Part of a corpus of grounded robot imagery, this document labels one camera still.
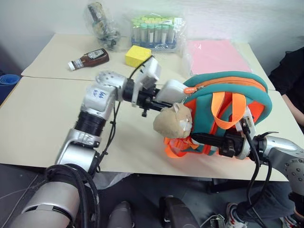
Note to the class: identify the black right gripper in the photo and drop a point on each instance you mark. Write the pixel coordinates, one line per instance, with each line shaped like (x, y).
(232, 146)

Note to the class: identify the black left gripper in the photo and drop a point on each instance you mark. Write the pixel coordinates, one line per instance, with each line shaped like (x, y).
(147, 99)

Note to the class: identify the orange and teal backpack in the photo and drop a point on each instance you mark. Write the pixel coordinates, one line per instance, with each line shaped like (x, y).
(237, 88)

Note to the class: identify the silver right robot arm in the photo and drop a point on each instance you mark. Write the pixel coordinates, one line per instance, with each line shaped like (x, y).
(282, 152)

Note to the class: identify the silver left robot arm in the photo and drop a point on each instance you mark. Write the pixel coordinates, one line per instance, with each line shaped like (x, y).
(71, 152)

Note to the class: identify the yellow sponge block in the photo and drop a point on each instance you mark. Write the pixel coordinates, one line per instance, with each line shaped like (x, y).
(137, 55)

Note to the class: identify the bagged rack of test tubes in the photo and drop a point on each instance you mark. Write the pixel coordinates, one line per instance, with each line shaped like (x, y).
(155, 32)

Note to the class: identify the pink paper in plastic sleeve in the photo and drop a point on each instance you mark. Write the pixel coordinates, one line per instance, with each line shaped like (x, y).
(217, 55)

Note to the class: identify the brown sauce bottle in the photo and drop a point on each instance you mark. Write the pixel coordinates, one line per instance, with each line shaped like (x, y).
(91, 59)

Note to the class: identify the black rounded shape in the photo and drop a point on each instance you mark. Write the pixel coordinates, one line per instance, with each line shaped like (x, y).
(178, 213)

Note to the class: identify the white and red sneaker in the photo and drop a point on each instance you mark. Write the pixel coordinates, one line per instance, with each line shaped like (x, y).
(234, 216)
(288, 222)

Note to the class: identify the blue jeans leg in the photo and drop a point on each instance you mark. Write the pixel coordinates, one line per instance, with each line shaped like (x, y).
(268, 199)

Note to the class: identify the clear bag with bottle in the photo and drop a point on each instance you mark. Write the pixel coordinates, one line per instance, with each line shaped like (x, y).
(102, 26)

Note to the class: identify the clear plastic bag under table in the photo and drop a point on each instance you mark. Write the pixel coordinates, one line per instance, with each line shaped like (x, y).
(114, 179)

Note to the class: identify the person in dark top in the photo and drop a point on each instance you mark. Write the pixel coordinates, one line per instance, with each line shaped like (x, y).
(289, 71)

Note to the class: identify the grey rounded shape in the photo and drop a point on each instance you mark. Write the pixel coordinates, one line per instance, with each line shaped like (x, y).
(121, 215)

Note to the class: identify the blue rolled mat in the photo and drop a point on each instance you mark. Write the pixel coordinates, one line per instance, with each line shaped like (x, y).
(8, 83)

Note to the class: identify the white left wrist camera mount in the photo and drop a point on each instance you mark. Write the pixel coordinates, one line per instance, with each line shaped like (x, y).
(149, 71)

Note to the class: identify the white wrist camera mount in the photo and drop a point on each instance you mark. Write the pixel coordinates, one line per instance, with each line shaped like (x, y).
(149, 71)
(248, 126)

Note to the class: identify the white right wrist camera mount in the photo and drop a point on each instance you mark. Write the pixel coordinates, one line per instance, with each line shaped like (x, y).
(248, 126)

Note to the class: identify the black table frame bracket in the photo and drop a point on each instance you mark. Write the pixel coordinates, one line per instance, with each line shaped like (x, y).
(228, 185)

